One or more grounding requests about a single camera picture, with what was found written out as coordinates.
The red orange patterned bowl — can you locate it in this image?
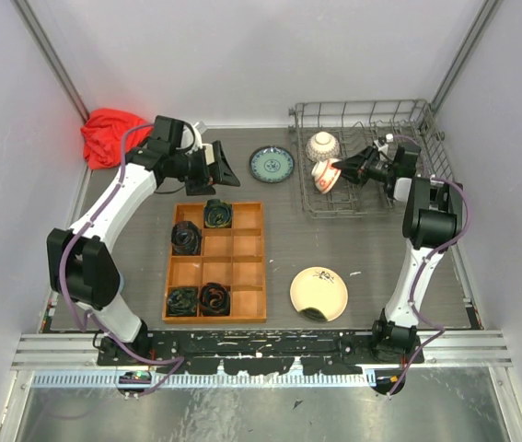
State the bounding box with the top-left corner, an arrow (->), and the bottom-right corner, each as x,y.
311,158 -> 342,194

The dark brown rolled tie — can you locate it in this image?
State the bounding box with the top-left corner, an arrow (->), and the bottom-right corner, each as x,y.
171,220 -> 203,256

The blue green patterned plate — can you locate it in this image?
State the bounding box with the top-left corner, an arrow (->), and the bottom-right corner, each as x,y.
249,145 -> 295,183

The cream plate with flower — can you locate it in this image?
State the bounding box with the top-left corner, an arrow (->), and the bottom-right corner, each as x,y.
290,266 -> 348,322

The blue yellow rolled tie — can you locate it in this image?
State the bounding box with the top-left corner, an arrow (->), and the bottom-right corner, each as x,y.
203,199 -> 233,228

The grey wire dish rack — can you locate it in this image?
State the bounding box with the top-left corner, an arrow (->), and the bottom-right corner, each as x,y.
289,99 -> 453,218

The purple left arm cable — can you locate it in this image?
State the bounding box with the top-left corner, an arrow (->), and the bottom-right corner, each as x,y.
57,122 -> 188,400

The red crumpled cloth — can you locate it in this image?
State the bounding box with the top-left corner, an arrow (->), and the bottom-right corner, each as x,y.
80,108 -> 147,170

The black orange rolled tie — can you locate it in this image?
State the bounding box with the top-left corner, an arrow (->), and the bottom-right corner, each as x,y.
198,282 -> 231,316

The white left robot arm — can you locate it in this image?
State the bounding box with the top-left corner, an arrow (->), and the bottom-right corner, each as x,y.
47,116 -> 240,365

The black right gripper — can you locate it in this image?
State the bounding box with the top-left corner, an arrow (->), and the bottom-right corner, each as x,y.
332,146 -> 396,187

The light blue ceramic mug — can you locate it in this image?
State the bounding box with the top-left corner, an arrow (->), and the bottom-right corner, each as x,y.
117,272 -> 124,294

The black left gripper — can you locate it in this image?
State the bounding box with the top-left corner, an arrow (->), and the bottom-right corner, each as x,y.
172,141 -> 241,196

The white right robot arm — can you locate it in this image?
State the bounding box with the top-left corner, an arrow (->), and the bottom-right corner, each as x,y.
333,139 -> 467,363

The white purple patterned bowl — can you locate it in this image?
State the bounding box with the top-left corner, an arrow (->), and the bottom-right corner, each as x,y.
306,131 -> 341,162

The orange wooden compartment tray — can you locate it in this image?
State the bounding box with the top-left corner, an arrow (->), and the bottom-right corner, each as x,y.
162,202 -> 267,325

